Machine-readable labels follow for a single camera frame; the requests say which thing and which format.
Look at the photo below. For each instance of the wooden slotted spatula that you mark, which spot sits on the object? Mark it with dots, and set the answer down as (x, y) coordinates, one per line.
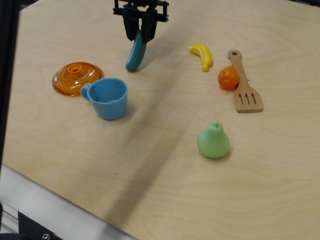
(245, 98)

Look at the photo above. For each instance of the yellow toy banana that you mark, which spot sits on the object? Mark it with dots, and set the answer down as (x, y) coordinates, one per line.
(204, 53)

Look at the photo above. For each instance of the dark green toy cucumber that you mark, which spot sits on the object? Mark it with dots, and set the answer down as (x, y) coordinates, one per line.
(137, 53)

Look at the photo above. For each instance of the green toy pear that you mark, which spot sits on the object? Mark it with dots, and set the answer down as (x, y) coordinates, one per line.
(213, 142)

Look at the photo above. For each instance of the blue plastic cup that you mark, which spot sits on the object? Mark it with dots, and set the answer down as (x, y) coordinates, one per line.
(108, 96)

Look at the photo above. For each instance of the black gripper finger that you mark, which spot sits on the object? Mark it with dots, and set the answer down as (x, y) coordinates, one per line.
(131, 18)
(149, 24)

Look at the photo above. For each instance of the orange transparent pot lid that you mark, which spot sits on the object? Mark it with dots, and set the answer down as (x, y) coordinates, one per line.
(70, 79)

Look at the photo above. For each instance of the black bracket with screw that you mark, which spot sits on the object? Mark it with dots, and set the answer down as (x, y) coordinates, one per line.
(27, 229)

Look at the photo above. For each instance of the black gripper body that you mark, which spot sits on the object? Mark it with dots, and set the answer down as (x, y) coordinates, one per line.
(156, 9)

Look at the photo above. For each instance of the orange toy fruit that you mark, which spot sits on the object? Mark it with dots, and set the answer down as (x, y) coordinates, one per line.
(228, 77)

